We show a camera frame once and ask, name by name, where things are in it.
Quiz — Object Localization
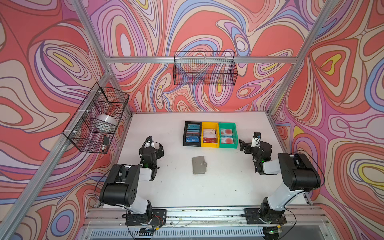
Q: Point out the grey card holder wallet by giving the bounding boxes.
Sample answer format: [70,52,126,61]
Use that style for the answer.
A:
[192,156,207,175]

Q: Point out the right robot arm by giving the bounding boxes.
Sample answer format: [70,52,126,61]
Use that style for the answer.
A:
[239,140,322,224]

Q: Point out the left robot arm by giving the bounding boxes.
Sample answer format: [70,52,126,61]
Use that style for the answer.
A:
[99,136,164,218]

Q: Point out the red white cards in green bin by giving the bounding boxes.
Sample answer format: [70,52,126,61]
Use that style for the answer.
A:
[220,129,234,145]

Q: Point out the red cards in yellow bin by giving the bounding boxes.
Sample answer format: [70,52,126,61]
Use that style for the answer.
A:
[203,129,217,144]

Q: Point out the blue cards in black bin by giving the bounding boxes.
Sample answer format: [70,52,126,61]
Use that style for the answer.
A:
[186,124,200,143]

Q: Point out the green plastic bin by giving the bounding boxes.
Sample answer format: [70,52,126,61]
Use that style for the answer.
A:
[219,123,239,149]

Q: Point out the yellow plastic bin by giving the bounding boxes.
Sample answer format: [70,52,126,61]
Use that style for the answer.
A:
[201,122,220,148]

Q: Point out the small black device in basket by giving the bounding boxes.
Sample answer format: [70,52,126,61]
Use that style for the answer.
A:
[103,135,110,146]

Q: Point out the black plastic bin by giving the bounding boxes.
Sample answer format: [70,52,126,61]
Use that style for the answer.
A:
[183,121,202,147]

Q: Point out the silver tape roll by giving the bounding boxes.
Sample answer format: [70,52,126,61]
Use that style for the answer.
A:
[96,114,118,126]

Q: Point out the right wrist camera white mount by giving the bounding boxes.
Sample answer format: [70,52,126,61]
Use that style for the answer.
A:
[251,132,261,148]

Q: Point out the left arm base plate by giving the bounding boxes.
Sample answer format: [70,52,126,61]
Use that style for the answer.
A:
[123,209,167,227]

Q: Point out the left black wire basket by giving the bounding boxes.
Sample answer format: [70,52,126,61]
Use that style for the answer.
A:
[63,83,130,154]

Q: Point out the black wire basket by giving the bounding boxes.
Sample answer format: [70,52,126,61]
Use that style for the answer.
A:
[63,83,130,154]
[173,50,238,86]

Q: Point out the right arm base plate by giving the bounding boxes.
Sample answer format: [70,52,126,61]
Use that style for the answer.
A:
[241,208,287,225]

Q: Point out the aluminium front rail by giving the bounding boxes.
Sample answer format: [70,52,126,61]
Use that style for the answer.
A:
[78,205,338,240]

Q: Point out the rear black wire basket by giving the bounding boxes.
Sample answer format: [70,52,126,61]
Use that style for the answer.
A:
[173,50,238,86]

